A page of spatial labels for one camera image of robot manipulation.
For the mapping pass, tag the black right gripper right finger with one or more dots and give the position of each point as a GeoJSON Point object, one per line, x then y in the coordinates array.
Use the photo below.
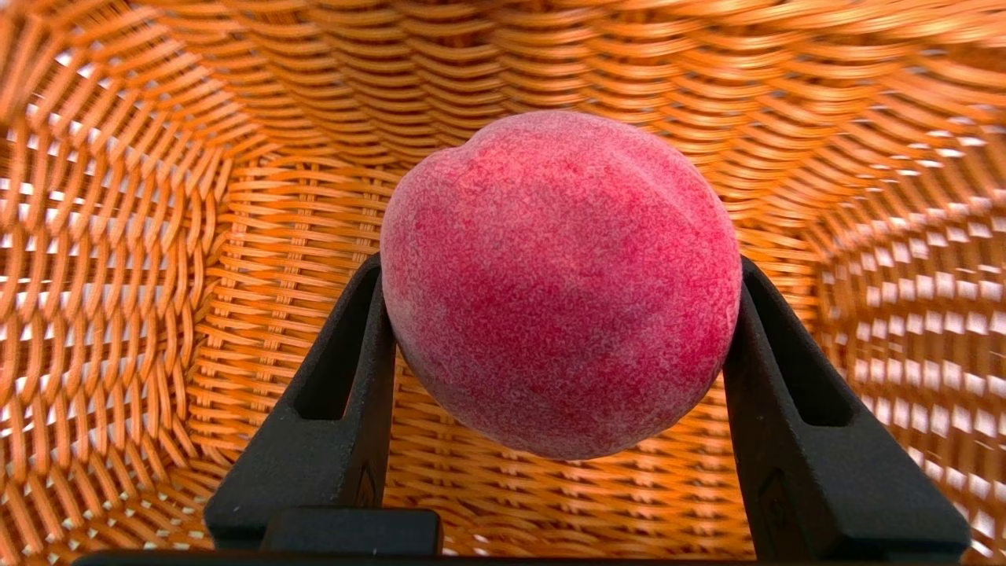
{"type": "Point", "coordinates": [817, 456]}

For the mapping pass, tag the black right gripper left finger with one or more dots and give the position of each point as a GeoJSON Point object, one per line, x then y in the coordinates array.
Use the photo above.
{"type": "Point", "coordinates": [322, 440]}

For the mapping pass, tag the red yellow peach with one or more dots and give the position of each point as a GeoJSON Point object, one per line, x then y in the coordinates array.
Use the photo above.
{"type": "Point", "coordinates": [562, 283]}

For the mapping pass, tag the orange wicker basket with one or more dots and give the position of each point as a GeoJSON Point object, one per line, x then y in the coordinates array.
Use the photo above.
{"type": "Point", "coordinates": [157, 236]}

